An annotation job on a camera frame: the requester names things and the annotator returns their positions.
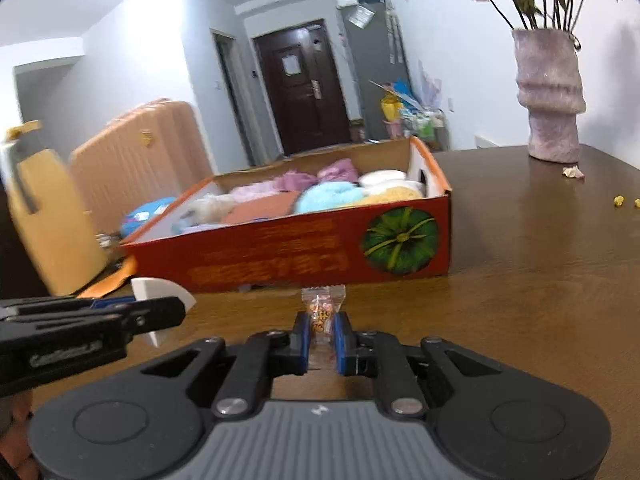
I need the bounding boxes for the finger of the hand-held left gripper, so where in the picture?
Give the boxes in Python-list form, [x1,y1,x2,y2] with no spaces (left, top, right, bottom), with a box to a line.
[0,296,187,347]
[0,296,137,312]

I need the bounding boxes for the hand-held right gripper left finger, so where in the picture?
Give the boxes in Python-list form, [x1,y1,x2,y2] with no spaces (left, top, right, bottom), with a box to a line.
[141,311,311,419]

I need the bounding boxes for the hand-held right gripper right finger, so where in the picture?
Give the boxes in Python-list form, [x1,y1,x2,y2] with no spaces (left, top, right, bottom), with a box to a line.
[333,311,504,417]

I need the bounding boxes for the white wedge sponge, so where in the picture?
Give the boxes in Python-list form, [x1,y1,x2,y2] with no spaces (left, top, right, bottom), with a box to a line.
[130,277,198,349]

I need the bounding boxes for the clear candy packet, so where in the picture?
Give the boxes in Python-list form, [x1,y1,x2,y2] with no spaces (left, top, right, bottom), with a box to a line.
[301,283,347,372]

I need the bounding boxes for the red cardboard box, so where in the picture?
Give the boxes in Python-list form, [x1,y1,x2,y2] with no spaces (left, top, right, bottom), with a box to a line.
[119,135,454,295]

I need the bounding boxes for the purple knit pouch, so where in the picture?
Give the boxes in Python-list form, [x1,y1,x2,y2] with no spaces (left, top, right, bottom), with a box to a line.
[175,222,224,235]

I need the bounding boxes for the translucent plastic bag ball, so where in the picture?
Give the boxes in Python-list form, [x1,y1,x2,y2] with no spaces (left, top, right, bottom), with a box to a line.
[179,193,239,226]

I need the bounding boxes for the pink sponge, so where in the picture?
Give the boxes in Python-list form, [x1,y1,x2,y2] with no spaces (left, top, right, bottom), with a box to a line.
[219,192,301,226]

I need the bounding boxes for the blue plush toy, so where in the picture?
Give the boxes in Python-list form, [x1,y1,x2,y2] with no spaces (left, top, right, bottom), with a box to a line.
[293,182,364,214]

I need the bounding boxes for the pink fluffy headband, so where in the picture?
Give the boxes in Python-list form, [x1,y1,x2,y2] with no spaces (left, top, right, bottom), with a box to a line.
[229,182,281,204]

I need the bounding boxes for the white and yellow hamster plush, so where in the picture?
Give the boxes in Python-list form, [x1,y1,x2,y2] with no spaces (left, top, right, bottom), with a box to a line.
[357,168,425,207]

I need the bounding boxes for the mauve satin bow scrunchie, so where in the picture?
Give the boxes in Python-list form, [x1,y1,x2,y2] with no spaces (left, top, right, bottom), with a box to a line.
[277,158,361,194]

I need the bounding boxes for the person's left hand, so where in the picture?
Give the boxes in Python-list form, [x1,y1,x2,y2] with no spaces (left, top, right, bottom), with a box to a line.
[0,391,42,480]

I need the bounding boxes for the blue wet wipes pack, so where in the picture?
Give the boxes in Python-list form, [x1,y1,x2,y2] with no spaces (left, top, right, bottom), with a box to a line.
[119,196,177,239]

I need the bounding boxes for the yellow thermos jug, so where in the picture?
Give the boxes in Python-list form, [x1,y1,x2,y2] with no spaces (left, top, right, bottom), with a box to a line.
[0,120,109,297]

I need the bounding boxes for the pink suitcase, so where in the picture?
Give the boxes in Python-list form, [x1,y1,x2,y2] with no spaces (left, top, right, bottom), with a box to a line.
[67,98,214,234]

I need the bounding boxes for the dark brown entrance door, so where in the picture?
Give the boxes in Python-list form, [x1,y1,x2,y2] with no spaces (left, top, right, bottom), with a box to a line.
[252,19,351,157]

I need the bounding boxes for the grey refrigerator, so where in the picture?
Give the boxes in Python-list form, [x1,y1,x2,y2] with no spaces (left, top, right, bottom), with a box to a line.
[335,0,414,121]

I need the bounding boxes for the hanging folded umbrella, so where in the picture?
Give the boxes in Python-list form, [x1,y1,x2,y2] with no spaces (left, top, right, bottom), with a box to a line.
[384,2,409,66]

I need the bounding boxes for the pink textured vase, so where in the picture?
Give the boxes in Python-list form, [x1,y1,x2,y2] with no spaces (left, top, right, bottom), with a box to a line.
[512,27,587,165]

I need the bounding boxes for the paper in plastic sleeve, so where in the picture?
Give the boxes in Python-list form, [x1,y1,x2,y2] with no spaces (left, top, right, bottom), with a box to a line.
[347,4,376,29]

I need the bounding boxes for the orange strap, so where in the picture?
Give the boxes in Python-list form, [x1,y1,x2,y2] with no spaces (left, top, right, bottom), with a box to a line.
[77,254,139,299]

